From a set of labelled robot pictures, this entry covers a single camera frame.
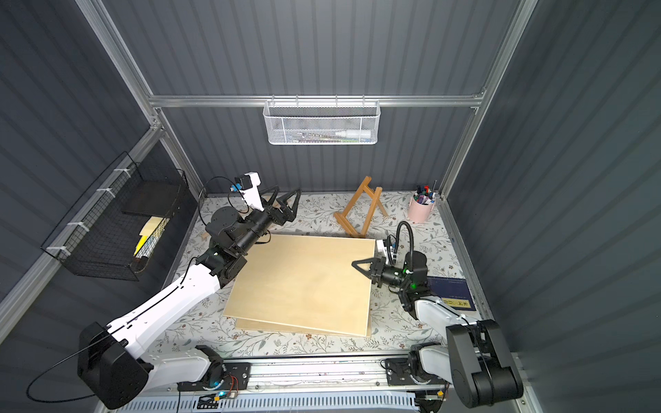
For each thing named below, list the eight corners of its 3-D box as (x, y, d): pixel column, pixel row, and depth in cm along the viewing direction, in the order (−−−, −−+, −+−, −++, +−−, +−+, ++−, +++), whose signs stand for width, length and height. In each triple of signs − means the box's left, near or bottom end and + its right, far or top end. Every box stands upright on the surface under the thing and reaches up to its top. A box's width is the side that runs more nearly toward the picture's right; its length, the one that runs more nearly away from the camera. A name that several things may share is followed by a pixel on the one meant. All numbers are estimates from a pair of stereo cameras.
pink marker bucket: (408, 222, 112) (415, 202, 102) (405, 205, 118) (411, 185, 108) (428, 222, 112) (437, 202, 102) (423, 205, 118) (431, 185, 108)
